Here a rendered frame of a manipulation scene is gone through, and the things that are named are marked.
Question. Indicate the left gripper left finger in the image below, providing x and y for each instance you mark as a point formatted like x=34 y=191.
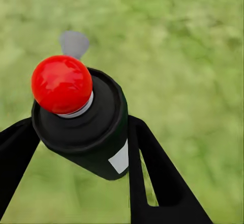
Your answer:
x=18 y=143

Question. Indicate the pesticide atomizer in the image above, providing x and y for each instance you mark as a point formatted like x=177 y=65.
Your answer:
x=79 y=112

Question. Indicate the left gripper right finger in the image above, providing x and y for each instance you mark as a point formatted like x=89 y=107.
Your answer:
x=177 y=203

